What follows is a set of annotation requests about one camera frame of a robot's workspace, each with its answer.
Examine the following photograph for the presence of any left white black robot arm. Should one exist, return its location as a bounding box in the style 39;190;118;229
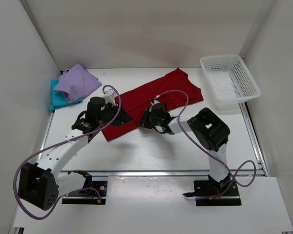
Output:
18;97;133;211

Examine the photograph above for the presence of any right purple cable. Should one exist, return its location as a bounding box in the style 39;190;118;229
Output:
150;90;257;201

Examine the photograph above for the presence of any aluminium rail front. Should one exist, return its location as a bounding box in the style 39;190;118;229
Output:
87;170;267;177

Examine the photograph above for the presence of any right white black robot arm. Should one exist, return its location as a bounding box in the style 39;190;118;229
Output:
137;103;231;196

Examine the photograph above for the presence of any white plastic basket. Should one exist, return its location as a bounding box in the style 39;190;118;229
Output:
200;54;261;107

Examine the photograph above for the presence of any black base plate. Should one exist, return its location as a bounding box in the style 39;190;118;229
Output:
193;180;242;207
62;177;108;205

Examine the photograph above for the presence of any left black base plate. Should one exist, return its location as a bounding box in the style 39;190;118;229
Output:
62;177;108;205

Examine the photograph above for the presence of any teal t shirt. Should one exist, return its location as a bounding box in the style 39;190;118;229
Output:
48;79;83;112

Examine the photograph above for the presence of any red t shirt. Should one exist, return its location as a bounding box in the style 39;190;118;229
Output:
103;68;204;141

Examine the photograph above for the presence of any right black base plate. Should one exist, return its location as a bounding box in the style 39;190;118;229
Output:
193;180;242;207

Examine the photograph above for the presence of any purple t shirt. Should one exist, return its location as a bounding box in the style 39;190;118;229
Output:
54;63;102;103

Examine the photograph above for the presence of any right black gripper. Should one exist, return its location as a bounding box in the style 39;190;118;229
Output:
138;108;164;129

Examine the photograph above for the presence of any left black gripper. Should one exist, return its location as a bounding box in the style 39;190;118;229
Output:
97;102;133;126

